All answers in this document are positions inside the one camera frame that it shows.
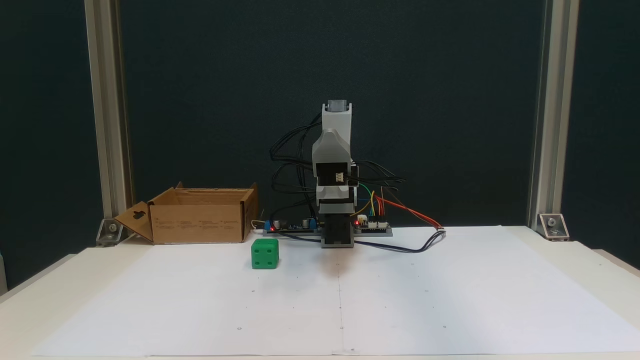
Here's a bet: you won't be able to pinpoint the metal corner bracket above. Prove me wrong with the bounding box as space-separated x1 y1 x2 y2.
537 213 571 242
96 218 125 247

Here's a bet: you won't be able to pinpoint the aluminium frame post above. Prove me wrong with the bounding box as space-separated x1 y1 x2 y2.
84 0 135 236
526 0 581 229

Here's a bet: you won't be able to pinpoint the dark cable on table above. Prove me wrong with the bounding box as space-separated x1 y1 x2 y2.
270 227 447 254

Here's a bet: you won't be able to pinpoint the circuit board with white connectors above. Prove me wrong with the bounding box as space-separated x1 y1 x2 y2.
353 214 393 237

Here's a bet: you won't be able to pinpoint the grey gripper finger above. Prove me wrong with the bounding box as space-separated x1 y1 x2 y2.
312 130 351 164

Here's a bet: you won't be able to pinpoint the yellow jumper wire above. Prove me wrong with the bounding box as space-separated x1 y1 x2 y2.
356 190 377 218

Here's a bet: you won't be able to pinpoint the blue circuit board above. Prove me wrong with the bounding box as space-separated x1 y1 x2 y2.
263 218 322 237

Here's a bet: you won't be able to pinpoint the black arm wire bundle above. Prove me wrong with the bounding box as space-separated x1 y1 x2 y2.
270 112 407 222

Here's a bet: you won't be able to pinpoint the red and orange wires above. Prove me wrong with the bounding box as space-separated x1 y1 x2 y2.
375 186 445 231

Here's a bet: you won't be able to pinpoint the green jumper wire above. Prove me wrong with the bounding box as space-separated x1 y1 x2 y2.
358 183 376 217

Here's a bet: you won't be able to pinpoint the brown cardboard box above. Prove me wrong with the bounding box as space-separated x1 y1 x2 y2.
114 182 259 245

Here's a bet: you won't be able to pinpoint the green die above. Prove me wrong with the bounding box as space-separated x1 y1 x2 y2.
251 238 280 270

